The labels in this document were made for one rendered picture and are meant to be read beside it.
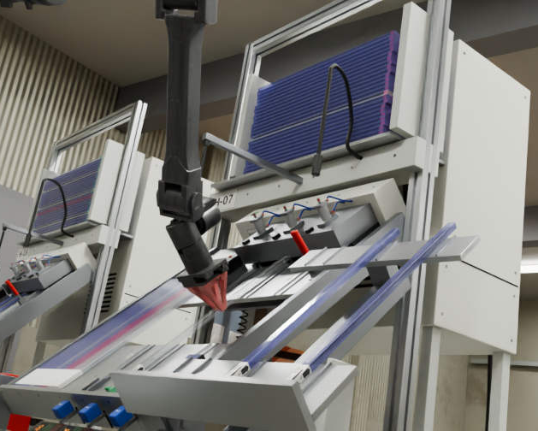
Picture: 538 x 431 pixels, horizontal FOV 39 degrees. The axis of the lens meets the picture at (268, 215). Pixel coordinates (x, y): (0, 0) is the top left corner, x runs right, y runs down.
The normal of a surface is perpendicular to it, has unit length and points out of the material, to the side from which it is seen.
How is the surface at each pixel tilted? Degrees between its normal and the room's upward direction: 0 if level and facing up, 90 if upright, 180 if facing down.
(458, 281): 90
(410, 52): 90
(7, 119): 90
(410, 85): 90
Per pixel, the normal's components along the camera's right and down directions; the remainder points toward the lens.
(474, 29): -0.61, -0.33
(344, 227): 0.64, -0.14
